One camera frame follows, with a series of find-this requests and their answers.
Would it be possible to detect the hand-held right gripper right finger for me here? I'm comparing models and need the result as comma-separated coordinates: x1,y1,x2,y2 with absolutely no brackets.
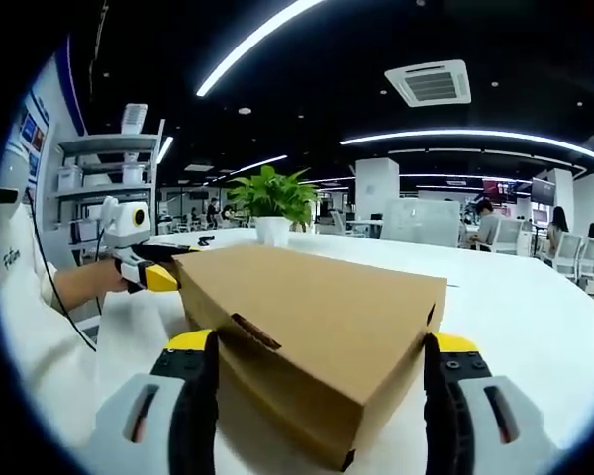
423,332,560,475

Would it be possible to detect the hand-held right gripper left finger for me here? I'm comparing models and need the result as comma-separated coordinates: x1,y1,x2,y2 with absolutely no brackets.
96,329,220,475

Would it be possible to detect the brown cardboard shoe box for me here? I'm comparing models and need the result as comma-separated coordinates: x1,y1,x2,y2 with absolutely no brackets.
171,241,449,472

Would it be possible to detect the white storage bin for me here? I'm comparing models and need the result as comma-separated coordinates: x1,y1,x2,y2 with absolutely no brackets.
121,162,146,186
56,165,84,193

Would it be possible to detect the grey metal shelf unit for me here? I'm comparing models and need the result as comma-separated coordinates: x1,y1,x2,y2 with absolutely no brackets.
53,118,167,248

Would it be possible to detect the white grey appliance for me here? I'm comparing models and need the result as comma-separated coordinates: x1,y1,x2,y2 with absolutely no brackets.
121,102,149,135

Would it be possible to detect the green plant in white pot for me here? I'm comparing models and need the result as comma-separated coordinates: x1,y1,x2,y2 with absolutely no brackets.
227,165,321,247

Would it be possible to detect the white chest-worn device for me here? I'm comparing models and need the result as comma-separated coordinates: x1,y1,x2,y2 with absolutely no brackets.
0,150,31,208

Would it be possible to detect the person in white shirt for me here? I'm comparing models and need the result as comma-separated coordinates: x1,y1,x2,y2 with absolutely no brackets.
0,197,111,469

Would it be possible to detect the group of white office chairs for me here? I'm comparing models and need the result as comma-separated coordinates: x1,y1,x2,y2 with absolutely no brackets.
492,217,594,293

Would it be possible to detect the white desk partition board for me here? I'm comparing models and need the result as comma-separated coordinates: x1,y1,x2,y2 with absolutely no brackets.
379,197,462,242

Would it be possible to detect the long ceiling light strip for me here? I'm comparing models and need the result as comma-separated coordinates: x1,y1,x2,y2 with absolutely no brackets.
340,129,594,163
195,0,323,98

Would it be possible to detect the small dark hanging monitor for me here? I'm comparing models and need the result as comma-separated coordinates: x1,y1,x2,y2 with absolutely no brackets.
531,177,557,203

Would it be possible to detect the square ceiling air vent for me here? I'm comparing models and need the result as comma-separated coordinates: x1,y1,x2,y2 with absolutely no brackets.
384,58,472,108

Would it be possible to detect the black chest device cable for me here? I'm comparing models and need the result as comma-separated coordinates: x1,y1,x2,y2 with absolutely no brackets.
25,187,103,353

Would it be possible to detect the blue framed wall display board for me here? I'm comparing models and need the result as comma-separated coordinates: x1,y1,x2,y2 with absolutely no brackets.
9,53,88,164

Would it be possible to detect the red wall screen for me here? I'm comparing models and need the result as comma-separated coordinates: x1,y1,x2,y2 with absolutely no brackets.
482,178,519,204

